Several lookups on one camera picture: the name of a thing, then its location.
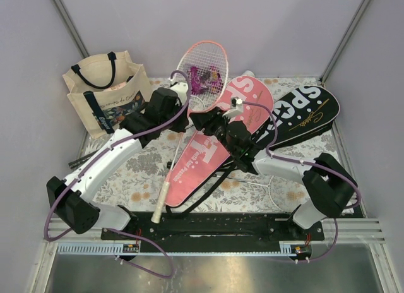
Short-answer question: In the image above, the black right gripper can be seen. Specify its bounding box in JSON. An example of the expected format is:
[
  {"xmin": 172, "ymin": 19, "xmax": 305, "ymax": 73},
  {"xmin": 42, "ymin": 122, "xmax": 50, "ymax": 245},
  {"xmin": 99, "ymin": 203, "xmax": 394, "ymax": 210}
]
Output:
[{"xmin": 189, "ymin": 106, "xmax": 237, "ymax": 156}]

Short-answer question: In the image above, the pink racket cover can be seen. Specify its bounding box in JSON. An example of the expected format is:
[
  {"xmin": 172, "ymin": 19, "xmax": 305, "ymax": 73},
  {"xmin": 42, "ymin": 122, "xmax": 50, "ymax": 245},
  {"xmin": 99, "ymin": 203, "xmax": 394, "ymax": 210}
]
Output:
[{"xmin": 165, "ymin": 75, "xmax": 273, "ymax": 208}]

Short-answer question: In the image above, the pink frame badminton racket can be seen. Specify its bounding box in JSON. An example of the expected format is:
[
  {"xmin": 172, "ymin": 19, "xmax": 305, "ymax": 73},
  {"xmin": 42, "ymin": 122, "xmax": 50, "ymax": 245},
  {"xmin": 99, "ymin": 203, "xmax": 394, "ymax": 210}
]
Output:
[{"xmin": 150, "ymin": 40, "xmax": 230, "ymax": 224}]

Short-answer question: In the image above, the white shuttlecock tube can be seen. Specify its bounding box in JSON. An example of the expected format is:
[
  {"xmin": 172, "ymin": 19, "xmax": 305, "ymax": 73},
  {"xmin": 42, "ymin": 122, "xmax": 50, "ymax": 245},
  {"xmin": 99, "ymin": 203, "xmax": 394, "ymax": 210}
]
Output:
[{"xmin": 242, "ymin": 70, "xmax": 255, "ymax": 78}]

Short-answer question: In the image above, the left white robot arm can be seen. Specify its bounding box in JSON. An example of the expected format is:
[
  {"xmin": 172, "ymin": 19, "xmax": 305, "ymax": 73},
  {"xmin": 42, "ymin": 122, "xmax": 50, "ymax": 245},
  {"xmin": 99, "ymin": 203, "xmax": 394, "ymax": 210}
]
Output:
[{"xmin": 47, "ymin": 83, "xmax": 190, "ymax": 239}]

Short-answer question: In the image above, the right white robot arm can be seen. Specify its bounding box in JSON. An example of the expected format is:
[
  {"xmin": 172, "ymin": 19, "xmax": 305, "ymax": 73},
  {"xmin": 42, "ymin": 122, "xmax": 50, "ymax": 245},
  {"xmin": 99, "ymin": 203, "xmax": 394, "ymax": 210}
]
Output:
[{"xmin": 189, "ymin": 97, "xmax": 360, "ymax": 240}]

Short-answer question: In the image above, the purple snack packet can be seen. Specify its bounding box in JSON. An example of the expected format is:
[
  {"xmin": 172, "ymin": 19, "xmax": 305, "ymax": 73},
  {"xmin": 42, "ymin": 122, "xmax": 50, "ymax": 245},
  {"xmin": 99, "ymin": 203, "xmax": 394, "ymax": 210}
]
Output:
[{"xmin": 188, "ymin": 66, "xmax": 223, "ymax": 95}]

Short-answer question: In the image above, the beige canvas tote bag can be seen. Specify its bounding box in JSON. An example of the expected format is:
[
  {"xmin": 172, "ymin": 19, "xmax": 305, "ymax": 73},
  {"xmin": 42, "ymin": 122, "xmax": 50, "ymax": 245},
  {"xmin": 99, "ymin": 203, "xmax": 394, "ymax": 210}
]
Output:
[{"xmin": 62, "ymin": 51, "xmax": 153, "ymax": 139}]

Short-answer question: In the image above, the black racket cover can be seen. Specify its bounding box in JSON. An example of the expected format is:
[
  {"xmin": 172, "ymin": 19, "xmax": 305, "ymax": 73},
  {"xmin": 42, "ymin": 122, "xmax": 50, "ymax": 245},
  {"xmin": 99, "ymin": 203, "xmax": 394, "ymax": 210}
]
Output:
[{"xmin": 165, "ymin": 85, "xmax": 342, "ymax": 220}]

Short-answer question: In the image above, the floral patterned table mat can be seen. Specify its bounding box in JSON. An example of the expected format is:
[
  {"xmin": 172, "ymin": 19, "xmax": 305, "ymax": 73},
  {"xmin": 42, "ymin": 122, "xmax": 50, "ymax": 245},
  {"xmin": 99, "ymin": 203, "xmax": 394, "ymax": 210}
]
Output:
[{"xmin": 71, "ymin": 76, "xmax": 354, "ymax": 213}]

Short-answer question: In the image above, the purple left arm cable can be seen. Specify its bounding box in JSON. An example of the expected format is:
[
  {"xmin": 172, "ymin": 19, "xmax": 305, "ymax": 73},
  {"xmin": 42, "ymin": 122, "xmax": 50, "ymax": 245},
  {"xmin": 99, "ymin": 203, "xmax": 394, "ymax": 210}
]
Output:
[{"xmin": 43, "ymin": 70, "xmax": 192, "ymax": 280}]

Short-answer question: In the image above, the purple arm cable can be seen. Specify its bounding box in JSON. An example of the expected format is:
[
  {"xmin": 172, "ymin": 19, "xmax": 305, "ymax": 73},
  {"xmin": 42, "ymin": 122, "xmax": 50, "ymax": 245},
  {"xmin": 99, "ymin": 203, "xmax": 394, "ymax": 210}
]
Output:
[
  {"xmin": 241, "ymin": 100, "xmax": 360, "ymax": 265},
  {"xmin": 43, "ymin": 70, "xmax": 192, "ymax": 280}
]

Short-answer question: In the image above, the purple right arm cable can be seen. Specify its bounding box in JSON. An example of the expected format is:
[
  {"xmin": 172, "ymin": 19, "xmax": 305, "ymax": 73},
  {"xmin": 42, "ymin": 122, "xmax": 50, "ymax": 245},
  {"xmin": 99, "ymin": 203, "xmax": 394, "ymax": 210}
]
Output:
[{"xmin": 241, "ymin": 100, "xmax": 360, "ymax": 265}]

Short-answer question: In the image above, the white frame racket black handle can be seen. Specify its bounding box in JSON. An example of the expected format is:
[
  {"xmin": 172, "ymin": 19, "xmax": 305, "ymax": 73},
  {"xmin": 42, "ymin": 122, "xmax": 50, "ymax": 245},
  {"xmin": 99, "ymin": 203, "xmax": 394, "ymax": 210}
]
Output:
[{"xmin": 220, "ymin": 173, "xmax": 308, "ymax": 213}]

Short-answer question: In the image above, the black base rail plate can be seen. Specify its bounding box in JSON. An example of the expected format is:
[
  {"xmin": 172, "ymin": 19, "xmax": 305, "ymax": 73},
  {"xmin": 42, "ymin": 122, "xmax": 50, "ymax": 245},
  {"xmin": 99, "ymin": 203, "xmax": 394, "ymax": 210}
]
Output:
[{"xmin": 100, "ymin": 205, "xmax": 325, "ymax": 254}]

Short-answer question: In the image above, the black frame badminton racket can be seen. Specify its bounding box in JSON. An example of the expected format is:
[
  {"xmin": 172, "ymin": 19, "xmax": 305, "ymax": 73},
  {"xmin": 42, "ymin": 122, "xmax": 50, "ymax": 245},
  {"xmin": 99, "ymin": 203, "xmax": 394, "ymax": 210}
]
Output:
[{"xmin": 68, "ymin": 153, "xmax": 94, "ymax": 170}]

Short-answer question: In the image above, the white cable duct strip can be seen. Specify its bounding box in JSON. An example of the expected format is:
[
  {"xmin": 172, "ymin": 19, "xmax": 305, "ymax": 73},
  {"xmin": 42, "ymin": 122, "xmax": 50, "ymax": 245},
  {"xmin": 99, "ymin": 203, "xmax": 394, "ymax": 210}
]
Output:
[{"xmin": 57, "ymin": 242, "xmax": 297, "ymax": 257}]

